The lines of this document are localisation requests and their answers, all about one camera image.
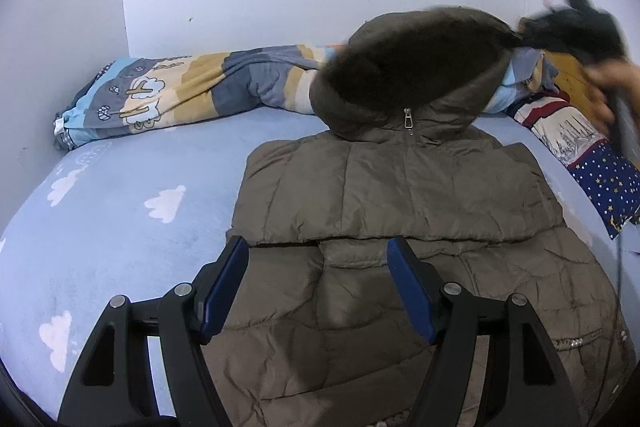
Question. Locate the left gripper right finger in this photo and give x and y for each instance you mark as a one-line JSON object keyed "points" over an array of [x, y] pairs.
{"points": [[525, 383]]}

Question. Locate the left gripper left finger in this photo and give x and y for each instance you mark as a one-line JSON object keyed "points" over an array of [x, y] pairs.
{"points": [[112, 384]]}

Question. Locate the olive quilted hooded coat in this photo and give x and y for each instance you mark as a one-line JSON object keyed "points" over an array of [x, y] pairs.
{"points": [[318, 335]]}

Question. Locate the person's right hand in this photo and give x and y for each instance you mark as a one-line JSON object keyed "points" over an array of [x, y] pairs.
{"points": [[604, 79]]}

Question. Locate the wooden headboard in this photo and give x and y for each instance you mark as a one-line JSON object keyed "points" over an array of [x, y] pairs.
{"points": [[551, 86]]}

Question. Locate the blue star moon pillow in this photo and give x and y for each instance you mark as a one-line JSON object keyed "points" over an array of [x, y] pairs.
{"points": [[610, 182]]}

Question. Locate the light blue cloud bedsheet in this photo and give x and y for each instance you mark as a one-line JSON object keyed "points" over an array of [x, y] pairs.
{"points": [[136, 216]]}

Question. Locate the colourful patchwork cartoon quilt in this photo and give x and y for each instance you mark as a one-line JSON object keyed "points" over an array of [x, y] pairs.
{"points": [[133, 95]]}

